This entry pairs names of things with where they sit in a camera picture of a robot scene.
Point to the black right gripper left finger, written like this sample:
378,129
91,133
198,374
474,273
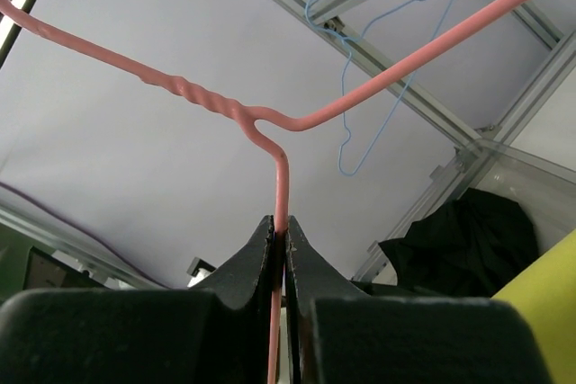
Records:
235,336

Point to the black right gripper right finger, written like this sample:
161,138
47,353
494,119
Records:
316,294

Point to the pink hanger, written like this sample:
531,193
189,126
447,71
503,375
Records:
247,116

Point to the black trousers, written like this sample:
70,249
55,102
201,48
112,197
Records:
469,247

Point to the yellow-green trousers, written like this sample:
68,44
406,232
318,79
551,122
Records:
544,295

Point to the clear plastic bin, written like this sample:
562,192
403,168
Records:
545,190

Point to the left aluminium frame post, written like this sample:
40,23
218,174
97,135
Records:
488,86

